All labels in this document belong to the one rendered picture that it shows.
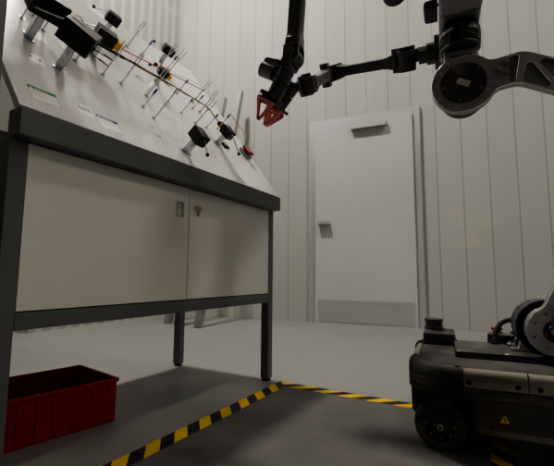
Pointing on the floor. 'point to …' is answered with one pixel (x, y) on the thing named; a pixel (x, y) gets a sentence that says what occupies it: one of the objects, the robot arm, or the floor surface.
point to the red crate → (51, 405)
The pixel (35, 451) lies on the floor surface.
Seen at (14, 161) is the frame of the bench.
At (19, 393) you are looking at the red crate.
